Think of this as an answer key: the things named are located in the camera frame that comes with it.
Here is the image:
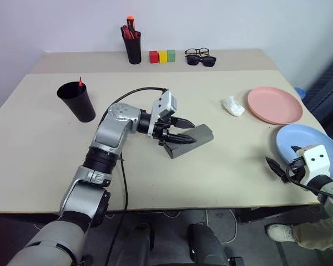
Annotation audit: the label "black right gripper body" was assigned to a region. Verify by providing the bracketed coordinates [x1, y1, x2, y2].
[281, 156, 306, 185]

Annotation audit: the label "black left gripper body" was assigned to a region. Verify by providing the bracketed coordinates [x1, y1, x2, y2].
[152, 116, 173, 147]

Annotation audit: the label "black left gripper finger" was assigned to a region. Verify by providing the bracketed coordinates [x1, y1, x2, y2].
[170, 116, 196, 129]
[166, 132, 196, 145]

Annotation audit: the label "grey glasses case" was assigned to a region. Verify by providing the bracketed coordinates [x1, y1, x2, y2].
[163, 124, 214, 160]

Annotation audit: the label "blue plate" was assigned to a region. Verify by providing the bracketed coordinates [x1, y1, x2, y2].
[275, 124, 333, 180]

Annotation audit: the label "pink plate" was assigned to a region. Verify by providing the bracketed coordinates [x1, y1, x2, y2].
[247, 86, 304, 125]

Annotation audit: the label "crumpled white tissue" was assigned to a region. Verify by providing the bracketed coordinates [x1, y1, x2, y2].
[221, 95, 245, 119]

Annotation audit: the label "black sunglasses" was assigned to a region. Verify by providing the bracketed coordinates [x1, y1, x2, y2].
[185, 54, 218, 68]

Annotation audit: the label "white sneaker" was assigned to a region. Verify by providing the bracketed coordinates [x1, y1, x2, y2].
[266, 223, 295, 243]

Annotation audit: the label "black framed clear glasses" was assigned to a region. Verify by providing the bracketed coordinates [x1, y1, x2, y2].
[184, 47, 211, 58]

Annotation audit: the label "beige trouser leg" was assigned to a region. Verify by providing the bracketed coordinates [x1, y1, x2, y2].
[292, 218, 333, 253]

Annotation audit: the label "wide black plastic cup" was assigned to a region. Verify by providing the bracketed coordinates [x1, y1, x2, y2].
[56, 80, 97, 123]

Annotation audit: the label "tall black tool holder cup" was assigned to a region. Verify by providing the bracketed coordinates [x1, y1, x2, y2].
[123, 33, 143, 65]

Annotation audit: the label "black floor box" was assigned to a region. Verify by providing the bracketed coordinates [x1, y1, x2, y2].
[226, 256, 245, 266]

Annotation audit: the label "dark rounded shape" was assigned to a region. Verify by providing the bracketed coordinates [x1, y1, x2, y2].
[186, 222, 229, 266]

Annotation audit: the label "red markers in holder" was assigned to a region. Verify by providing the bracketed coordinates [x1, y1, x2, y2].
[125, 15, 136, 32]

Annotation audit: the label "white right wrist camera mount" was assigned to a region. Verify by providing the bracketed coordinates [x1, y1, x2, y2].
[295, 144, 331, 186]

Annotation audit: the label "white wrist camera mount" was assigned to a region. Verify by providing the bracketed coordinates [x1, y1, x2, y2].
[295, 144, 331, 186]
[147, 89, 180, 138]

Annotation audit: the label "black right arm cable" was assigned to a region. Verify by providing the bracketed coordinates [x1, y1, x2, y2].
[285, 164, 333, 201]

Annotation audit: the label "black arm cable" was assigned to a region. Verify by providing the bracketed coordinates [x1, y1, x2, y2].
[285, 164, 333, 201]
[104, 86, 169, 266]

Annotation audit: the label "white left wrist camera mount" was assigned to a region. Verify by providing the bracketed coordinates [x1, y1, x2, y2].
[147, 89, 180, 138]

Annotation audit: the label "black table frame bar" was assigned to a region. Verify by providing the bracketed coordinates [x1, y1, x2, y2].
[235, 205, 322, 224]

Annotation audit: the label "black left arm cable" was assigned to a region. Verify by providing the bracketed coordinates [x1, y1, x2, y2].
[104, 86, 169, 266]

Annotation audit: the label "white floor cable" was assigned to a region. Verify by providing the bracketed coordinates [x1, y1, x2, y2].
[204, 208, 238, 245]

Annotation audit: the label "red handled screwdriver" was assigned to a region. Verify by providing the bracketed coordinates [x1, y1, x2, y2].
[120, 24, 132, 39]

